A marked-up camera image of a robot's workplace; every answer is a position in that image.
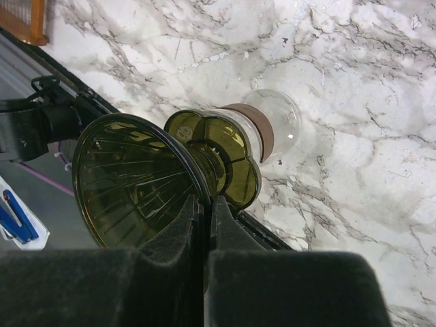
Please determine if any clear glass dripper cone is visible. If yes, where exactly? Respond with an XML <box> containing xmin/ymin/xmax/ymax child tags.
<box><xmin>210</xmin><ymin>89</ymin><xmax>301</xmax><ymax>165</ymax></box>

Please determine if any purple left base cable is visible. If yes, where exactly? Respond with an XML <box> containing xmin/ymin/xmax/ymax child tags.
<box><xmin>18</xmin><ymin>159</ymin><xmax>76</xmax><ymax>198</ymax></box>

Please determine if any orange wooden rack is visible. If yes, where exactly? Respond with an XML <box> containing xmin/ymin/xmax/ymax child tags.
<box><xmin>1</xmin><ymin>0</ymin><xmax>48</xmax><ymax>46</ymax></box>

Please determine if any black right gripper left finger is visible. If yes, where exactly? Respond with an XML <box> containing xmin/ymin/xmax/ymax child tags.
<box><xmin>1</xmin><ymin>196</ymin><xmax>200</xmax><ymax>326</ymax></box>

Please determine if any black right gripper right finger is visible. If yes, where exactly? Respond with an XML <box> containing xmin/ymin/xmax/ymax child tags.
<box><xmin>206</xmin><ymin>197</ymin><xmax>391</xmax><ymax>326</ymax></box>

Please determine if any dark green glass dripper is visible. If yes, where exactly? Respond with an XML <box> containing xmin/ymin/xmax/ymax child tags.
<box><xmin>72</xmin><ymin>110</ymin><xmax>262</xmax><ymax>248</ymax></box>

